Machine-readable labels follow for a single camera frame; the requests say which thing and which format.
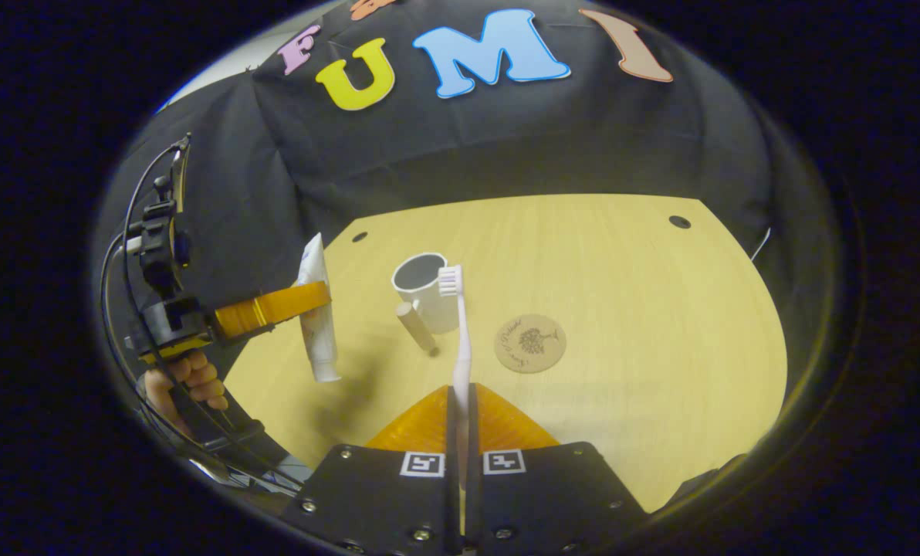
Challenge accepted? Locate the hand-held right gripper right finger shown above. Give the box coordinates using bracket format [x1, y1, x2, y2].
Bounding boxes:
[466, 384, 650, 554]

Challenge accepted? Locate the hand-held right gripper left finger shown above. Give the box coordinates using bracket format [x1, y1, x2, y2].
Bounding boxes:
[290, 385, 462, 554]

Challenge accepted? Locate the white toothpaste tube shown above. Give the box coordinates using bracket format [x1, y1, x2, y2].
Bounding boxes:
[296, 233, 343, 384]

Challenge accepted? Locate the white toothbrush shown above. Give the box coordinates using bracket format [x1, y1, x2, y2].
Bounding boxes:
[437, 265, 478, 541]

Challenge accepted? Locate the grey cup with wooden handle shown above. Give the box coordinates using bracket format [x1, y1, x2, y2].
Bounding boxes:
[391, 253, 461, 358]

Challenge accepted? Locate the round wooden coaster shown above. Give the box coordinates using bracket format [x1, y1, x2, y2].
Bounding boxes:
[494, 314, 567, 375]

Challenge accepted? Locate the wooden desktop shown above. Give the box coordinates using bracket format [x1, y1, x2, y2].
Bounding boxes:
[223, 193, 789, 514]

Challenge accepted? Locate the black backdrop cloth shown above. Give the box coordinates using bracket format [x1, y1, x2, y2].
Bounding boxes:
[93, 0, 839, 480]

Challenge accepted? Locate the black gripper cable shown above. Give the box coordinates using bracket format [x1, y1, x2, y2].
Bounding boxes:
[101, 139, 306, 495]

